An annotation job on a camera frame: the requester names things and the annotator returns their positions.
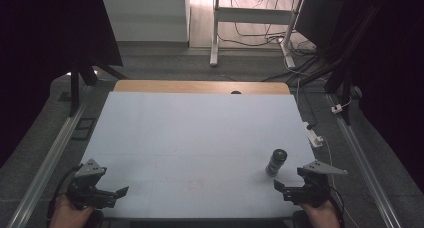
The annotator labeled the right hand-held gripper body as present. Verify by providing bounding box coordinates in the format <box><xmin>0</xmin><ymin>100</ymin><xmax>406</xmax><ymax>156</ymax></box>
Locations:
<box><xmin>283</xmin><ymin>159</ymin><xmax>348</xmax><ymax>209</ymax></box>

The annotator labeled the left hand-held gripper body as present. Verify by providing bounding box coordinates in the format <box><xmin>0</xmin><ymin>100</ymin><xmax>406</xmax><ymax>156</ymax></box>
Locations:
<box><xmin>66</xmin><ymin>158</ymin><xmax>118</xmax><ymax>211</ymax></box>

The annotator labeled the grey can with dark lid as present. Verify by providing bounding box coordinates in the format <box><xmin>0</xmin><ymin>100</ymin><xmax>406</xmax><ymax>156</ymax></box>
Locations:
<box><xmin>265</xmin><ymin>148</ymin><xmax>289</xmax><ymax>178</ymax></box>

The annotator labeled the person's right hand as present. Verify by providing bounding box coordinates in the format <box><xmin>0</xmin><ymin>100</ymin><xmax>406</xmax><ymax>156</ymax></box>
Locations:
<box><xmin>297</xmin><ymin>199</ymin><xmax>342</xmax><ymax>228</ymax></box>

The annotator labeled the person's left hand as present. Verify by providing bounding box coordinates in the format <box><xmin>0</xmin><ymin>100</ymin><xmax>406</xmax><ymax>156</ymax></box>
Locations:
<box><xmin>49</xmin><ymin>193</ymin><xmax>97</xmax><ymax>228</ymax></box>

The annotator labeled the white power strip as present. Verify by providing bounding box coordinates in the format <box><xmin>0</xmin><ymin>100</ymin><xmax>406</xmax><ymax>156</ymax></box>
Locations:
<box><xmin>302</xmin><ymin>121</ymin><xmax>325</xmax><ymax>149</ymax></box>

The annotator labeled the pale blue table mat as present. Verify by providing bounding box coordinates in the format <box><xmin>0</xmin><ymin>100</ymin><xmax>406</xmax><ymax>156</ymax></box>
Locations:
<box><xmin>79</xmin><ymin>91</ymin><xmax>316</xmax><ymax>220</ymax></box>

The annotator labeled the black metal stand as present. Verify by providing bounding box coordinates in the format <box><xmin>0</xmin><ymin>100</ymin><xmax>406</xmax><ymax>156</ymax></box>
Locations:
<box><xmin>293</xmin><ymin>1</ymin><xmax>389</xmax><ymax>126</ymax></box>
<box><xmin>68</xmin><ymin>51</ymin><xmax>129</xmax><ymax>118</ymax></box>

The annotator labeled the wooden table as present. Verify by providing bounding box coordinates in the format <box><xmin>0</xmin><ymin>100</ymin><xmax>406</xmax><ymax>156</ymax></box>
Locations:
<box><xmin>113</xmin><ymin>79</ymin><xmax>292</xmax><ymax>96</ymax></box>

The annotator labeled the black curtain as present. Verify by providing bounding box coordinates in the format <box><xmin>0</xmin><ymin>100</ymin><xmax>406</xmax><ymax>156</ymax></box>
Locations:
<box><xmin>0</xmin><ymin>0</ymin><xmax>124</xmax><ymax>169</ymax></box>
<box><xmin>294</xmin><ymin>0</ymin><xmax>424</xmax><ymax>192</ymax></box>

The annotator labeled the white cabinet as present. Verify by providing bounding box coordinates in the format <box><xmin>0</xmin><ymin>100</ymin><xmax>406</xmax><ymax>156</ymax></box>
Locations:
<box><xmin>100</xmin><ymin>0</ymin><xmax>191</xmax><ymax>43</ymax></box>

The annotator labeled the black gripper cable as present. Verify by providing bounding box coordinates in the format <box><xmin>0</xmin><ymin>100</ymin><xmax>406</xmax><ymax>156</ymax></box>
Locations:
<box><xmin>46</xmin><ymin>164</ymin><xmax>83</xmax><ymax>224</ymax></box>
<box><xmin>328</xmin><ymin>186</ymin><xmax>346</xmax><ymax>227</ymax></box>

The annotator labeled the aluminium rail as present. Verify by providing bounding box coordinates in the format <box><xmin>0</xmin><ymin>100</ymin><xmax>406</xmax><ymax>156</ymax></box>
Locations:
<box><xmin>325</xmin><ymin>93</ymin><xmax>404</xmax><ymax>228</ymax></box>
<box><xmin>5</xmin><ymin>86</ymin><xmax>94</xmax><ymax>228</ymax></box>

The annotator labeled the black floor bracket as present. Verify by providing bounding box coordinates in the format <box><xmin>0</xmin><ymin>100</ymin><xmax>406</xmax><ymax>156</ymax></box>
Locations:
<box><xmin>71</xmin><ymin>117</ymin><xmax>97</xmax><ymax>142</ymax></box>

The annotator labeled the tangle of floor cables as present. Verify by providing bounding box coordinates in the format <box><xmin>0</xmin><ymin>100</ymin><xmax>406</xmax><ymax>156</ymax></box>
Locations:
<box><xmin>216</xmin><ymin>0</ymin><xmax>334</xmax><ymax>84</ymax></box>

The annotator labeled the white desk frame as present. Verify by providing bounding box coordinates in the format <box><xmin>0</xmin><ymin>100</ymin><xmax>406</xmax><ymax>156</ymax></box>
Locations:
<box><xmin>209</xmin><ymin>0</ymin><xmax>305</xmax><ymax>69</ymax></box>

